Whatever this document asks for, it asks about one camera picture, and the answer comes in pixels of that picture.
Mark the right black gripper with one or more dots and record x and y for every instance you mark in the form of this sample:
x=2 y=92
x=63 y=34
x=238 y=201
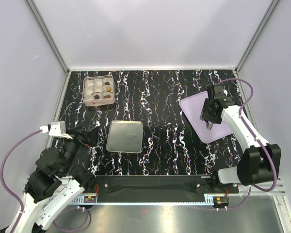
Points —
x=204 y=114

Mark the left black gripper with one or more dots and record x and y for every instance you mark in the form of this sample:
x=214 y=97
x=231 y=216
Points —
x=91 y=135

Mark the metal tongs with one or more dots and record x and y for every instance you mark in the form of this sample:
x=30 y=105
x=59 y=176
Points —
x=209 y=125

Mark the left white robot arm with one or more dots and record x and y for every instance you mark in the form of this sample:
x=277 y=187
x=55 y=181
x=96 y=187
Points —
x=55 y=182

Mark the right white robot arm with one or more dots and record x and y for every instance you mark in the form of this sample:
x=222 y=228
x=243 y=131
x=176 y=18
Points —
x=260 y=160

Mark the pink chocolate box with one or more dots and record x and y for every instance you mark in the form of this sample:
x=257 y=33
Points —
x=96 y=86

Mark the lavender plastic tray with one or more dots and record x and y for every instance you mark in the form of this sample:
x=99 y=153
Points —
x=192 y=108

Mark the silver metal box lid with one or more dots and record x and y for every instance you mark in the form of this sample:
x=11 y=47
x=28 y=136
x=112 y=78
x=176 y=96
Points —
x=125 y=137

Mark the left orange connector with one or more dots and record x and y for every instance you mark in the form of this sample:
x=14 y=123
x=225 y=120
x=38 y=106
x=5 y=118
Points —
x=90 y=199

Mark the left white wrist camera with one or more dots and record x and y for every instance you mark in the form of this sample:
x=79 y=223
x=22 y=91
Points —
x=56 y=129

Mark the white cable duct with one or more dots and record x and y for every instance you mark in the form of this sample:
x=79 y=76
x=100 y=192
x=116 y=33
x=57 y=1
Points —
x=132 y=198

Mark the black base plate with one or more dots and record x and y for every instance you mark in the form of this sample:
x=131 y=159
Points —
x=200 y=184

